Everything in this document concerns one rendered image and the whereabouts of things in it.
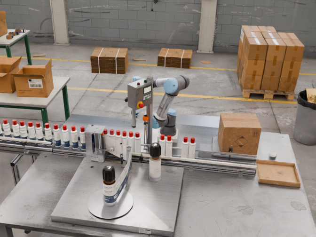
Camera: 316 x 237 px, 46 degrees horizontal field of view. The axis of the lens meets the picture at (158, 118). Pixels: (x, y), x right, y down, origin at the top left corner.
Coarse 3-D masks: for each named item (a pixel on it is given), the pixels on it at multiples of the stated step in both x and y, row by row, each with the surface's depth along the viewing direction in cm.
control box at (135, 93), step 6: (132, 84) 276; (144, 84) 277; (150, 84) 281; (132, 90) 275; (138, 90) 273; (132, 96) 277; (138, 96) 276; (132, 102) 279; (138, 102) 278; (144, 102) 283; (150, 102) 288; (132, 108) 282; (138, 108) 280
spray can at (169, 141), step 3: (168, 135) 288; (168, 138) 286; (168, 141) 287; (171, 141) 288; (168, 144) 288; (171, 144) 289; (168, 147) 289; (171, 147) 290; (168, 150) 291; (171, 150) 292; (168, 153) 292; (171, 153) 293; (171, 156) 295
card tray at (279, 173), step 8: (264, 160) 299; (264, 168) 294; (272, 168) 295; (280, 168) 295; (288, 168) 295; (296, 168) 289; (264, 176) 285; (272, 176) 286; (280, 176) 286; (288, 176) 286; (296, 176) 286; (280, 184) 277; (288, 184) 276; (296, 184) 274
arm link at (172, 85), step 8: (168, 80) 283; (176, 80) 283; (184, 80) 288; (168, 88) 285; (176, 88) 283; (184, 88) 292; (168, 96) 292; (160, 104) 302; (168, 104) 298; (160, 112) 305; (152, 120) 311; (160, 120) 309
